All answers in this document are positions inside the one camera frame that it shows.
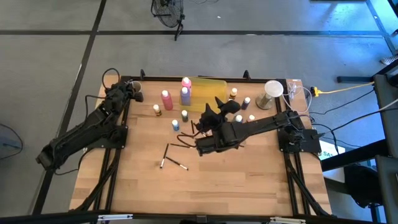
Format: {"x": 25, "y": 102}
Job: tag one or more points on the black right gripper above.
{"x": 214, "y": 127}

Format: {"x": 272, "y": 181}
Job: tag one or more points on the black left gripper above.
{"x": 121, "y": 95}

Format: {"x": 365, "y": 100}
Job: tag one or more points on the tall grey paint bottle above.
{"x": 238, "y": 118}

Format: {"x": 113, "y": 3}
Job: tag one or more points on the small ochre paint bottle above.
{"x": 157, "y": 109}

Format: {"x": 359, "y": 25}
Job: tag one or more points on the small dark blue paint bottle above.
{"x": 245, "y": 103}

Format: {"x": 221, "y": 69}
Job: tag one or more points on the small pink paint bottle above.
{"x": 251, "y": 118}

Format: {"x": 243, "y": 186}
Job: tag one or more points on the tall lavender paint bottle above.
{"x": 185, "y": 96}

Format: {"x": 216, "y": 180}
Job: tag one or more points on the tall pink paint bottle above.
{"x": 186, "y": 81}

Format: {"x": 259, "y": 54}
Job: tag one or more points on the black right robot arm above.
{"x": 248, "y": 129}

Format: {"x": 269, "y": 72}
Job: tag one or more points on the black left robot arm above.
{"x": 81, "y": 130}

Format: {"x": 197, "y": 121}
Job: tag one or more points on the small yellow paint bottle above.
{"x": 233, "y": 92}

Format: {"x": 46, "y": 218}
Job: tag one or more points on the tall red paint bottle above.
{"x": 167, "y": 101}

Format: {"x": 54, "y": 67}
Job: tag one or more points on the black paint brush silver ferrule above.
{"x": 186, "y": 134}
{"x": 180, "y": 145}
{"x": 177, "y": 163}
{"x": 192, "y": 126}
{"x": 164, "y": 155}

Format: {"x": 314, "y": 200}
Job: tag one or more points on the small green paint bottle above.
{"x": 185, "y": 115}

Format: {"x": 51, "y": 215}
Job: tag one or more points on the small cyan paint bottle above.
{"x": 175, "y": 125}

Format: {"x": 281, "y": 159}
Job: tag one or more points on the black table clamp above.
{"x": 246, "y": 75}
{"x": 142, "y": 74}

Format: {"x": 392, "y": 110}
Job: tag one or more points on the yellow translucent plastic bin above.
{"x": 205, "y": 93}

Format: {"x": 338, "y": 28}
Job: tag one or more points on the white dome-top metal stand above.
{"x": 273, "y": 88}

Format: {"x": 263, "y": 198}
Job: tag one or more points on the black floor fan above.
{"x": 168, "y": 12}

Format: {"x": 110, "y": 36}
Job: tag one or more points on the white printed sign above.
{"x": 329, "y": 152}

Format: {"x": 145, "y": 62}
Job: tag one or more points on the black chair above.
{"x": 362, "y": 183}

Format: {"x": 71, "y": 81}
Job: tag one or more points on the person's shoe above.
{"x": 390, "y": 60}

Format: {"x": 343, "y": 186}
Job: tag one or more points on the black aluminium table frame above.
{"x": 161, "y": 79}

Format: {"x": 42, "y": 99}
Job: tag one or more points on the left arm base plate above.
{"x": 121, "y": 143}

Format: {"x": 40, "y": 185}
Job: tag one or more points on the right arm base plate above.
{"x": 311, "y": 140}

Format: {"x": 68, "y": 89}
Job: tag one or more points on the silver metal bracket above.
{"x": 287, "y": 220}
{"x": 115, "y": 217}

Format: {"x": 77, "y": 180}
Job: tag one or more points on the black desk frame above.
{"x": 385, "y": 93}

